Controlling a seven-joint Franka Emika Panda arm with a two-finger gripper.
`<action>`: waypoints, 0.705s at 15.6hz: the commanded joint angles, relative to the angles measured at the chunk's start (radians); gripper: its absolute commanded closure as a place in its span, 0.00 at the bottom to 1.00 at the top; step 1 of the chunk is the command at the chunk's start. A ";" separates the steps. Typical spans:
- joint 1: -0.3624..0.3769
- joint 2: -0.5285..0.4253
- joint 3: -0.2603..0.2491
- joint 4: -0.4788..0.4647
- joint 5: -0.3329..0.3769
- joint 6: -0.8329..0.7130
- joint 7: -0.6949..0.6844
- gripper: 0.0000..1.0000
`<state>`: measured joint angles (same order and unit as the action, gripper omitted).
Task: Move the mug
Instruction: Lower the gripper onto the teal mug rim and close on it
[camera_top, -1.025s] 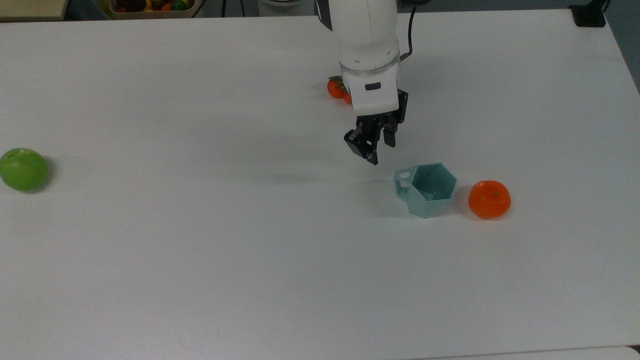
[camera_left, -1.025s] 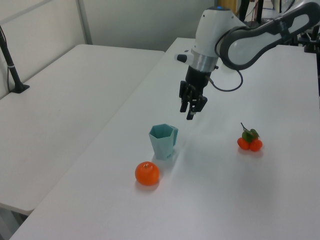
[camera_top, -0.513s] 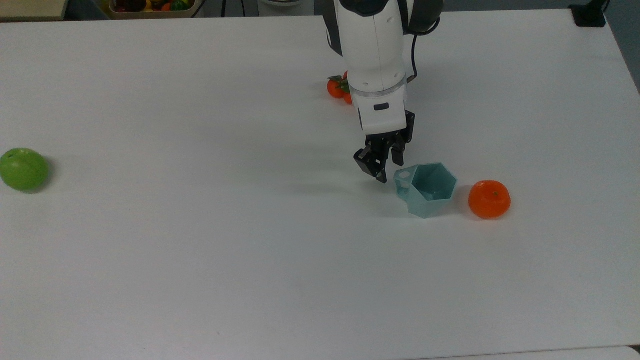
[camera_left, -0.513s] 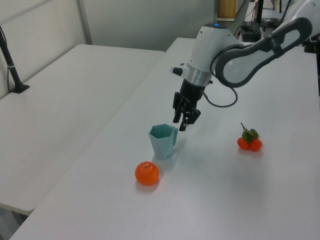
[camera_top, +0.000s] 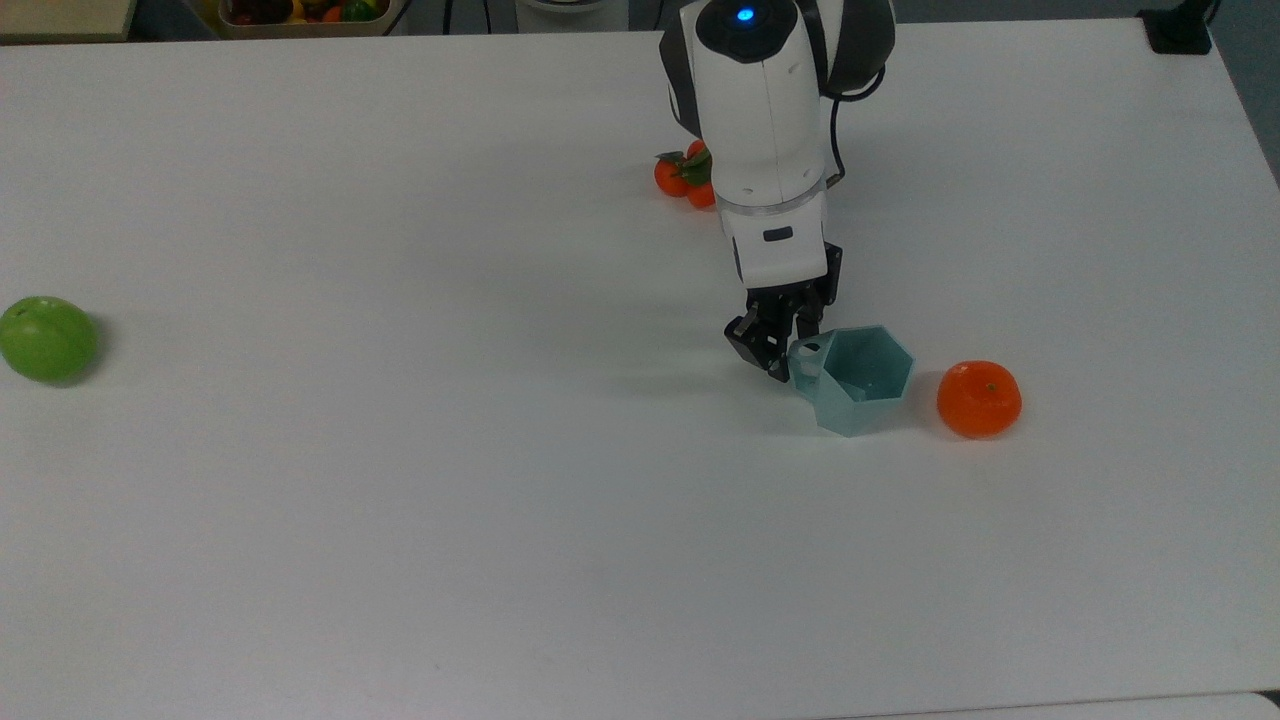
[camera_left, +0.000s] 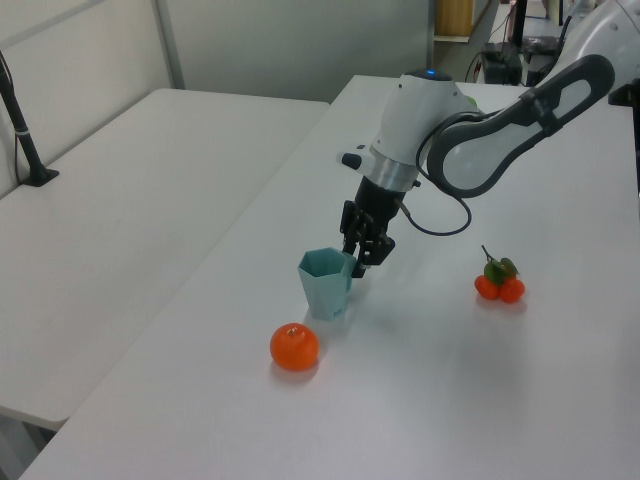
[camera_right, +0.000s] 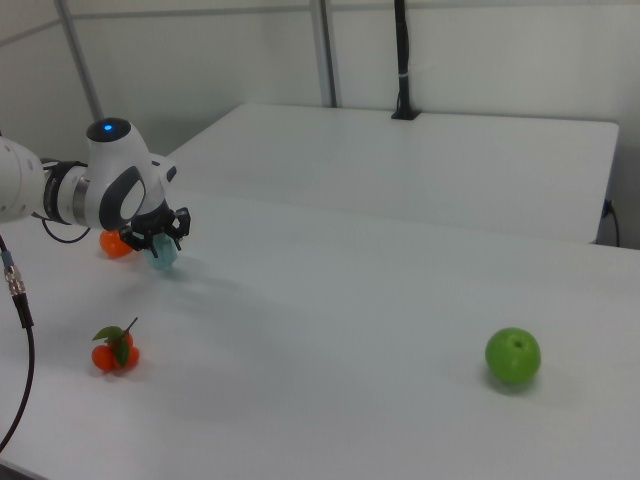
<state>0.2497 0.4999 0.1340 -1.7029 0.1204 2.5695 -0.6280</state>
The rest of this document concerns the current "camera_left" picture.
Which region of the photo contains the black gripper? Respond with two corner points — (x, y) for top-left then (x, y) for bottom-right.
(339, 177), (404, 280)

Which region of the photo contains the teal hexagonal plastic mug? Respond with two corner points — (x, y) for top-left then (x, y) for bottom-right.
(297, 246), (357, 321)

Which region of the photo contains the large orange toy fruit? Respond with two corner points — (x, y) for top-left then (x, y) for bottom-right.
(269, 322), (320, 372)

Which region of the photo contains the small oranges cluster with leaves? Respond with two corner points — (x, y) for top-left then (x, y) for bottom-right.
(473, 244), (527, 305)

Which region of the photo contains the black equipment box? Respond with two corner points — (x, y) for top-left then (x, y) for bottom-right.
(479, 42), (524, 84)

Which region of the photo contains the wooden board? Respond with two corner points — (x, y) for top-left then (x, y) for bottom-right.
(433, 0), (475, 37)

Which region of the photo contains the black background stand pole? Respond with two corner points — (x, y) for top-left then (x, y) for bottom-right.
(511, 0), (529, 49)

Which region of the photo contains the black desk clamp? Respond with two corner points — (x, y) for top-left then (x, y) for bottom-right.
(607, 82), (640, 107)

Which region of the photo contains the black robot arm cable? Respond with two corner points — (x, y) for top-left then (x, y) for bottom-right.
(397, 112), (474, 236)

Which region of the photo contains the aluminium partition corner post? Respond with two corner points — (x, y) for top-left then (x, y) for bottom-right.
(152, 0), (187, 92)

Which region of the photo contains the black pole with base plate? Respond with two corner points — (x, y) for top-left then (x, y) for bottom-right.
(0, 49), (61, 188)

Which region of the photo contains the grey table leg frame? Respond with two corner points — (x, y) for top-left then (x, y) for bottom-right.
(0, 417), (57, 480)

